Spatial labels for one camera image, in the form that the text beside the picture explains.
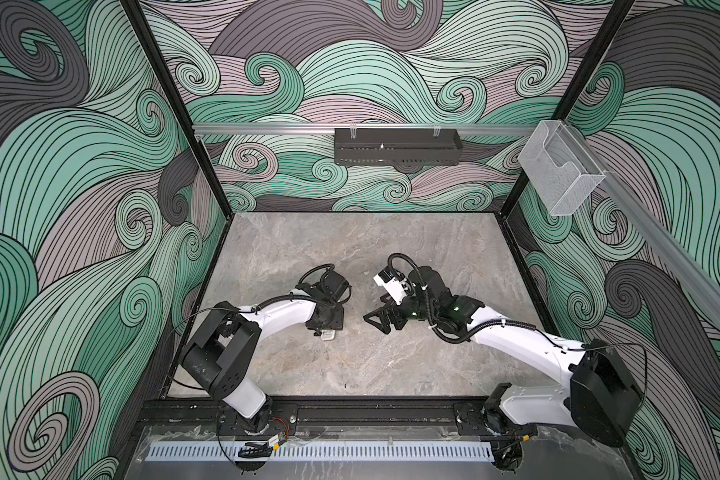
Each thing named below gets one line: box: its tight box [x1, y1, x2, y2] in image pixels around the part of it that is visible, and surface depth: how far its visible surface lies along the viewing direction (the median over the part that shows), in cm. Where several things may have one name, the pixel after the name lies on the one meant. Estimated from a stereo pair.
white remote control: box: [320, 329, 336, 341], surface depth 87 cm
